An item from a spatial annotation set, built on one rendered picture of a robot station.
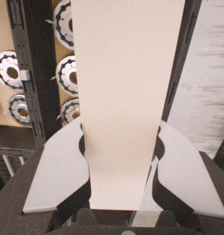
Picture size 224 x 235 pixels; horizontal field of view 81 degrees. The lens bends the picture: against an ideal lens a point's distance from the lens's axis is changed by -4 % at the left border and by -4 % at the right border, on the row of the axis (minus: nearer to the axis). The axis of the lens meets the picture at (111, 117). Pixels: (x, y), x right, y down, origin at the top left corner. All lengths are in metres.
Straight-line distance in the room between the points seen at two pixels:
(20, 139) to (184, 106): 0.59
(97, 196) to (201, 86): 0.53
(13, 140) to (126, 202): 0.38
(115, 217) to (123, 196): 0.56
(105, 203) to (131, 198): 0.03
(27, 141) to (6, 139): 0.06
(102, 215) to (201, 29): 0.80
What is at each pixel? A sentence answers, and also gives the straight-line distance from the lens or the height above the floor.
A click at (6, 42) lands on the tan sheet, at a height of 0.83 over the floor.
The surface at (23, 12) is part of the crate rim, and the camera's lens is 0.31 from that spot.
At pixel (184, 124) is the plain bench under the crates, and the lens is 0.65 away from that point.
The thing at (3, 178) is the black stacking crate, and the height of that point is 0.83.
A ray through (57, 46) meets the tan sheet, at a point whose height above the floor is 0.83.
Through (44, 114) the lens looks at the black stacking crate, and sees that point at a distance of 0.36.
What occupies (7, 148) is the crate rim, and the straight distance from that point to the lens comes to 0.46.
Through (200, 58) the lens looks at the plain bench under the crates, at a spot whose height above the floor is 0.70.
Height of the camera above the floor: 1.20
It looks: 61 degrees down
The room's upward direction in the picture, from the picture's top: 178 degrees counter-clockwise
